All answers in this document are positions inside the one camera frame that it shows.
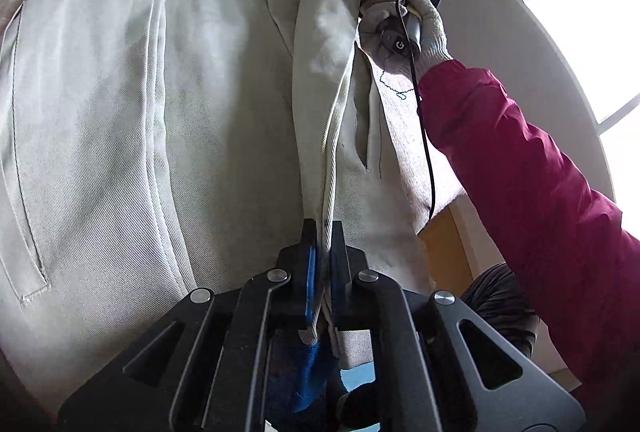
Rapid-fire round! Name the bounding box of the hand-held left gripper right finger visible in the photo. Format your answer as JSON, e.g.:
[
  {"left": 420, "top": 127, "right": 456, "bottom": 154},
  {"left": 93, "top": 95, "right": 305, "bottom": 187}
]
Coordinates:
[{"left": 327, "top": 221, "right": 586, "bottom": 432}]

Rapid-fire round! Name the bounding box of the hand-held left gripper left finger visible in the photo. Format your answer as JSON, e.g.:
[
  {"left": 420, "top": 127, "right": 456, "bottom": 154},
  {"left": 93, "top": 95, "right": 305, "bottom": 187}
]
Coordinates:
[{"left": 57, "top": 218, "right": 321, "bottom": 432}]

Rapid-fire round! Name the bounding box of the white and blue work jacket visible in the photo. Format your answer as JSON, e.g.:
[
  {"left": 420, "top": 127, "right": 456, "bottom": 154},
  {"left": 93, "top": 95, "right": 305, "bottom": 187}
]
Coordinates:
[{"left": 0, "top": 0, "right": 436, "bottom": 418}]

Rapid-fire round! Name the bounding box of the person's right forearm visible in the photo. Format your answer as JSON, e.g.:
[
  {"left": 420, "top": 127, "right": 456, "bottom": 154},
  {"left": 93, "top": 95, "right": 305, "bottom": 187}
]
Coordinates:
[{"left": 416, "top": 59, "right": 626, "bottom": 393}]

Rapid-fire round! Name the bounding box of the person's right hand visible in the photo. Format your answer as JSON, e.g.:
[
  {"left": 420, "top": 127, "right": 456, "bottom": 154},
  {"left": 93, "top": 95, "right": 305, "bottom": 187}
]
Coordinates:
[{"left": 357, "top": 0, "right": 453, "bottom": 76}]

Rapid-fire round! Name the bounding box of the person's leg in striped pants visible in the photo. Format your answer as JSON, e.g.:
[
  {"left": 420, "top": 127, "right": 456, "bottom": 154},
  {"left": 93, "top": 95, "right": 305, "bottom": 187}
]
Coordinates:
[{"left": 460, "top": 262, "right": 541, "bottom": 358}]

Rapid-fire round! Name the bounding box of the window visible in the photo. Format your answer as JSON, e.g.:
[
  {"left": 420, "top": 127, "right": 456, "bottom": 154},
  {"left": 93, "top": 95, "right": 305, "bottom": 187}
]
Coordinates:
[{"left": 502, "top": 0, "right": 640, "bottom": 233}]

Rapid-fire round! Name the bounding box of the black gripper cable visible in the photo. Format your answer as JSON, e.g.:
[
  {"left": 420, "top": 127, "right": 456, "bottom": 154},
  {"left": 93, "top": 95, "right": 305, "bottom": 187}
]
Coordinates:
[{"left": 395, "top": 0, "right": 438, "bottom": 220}]

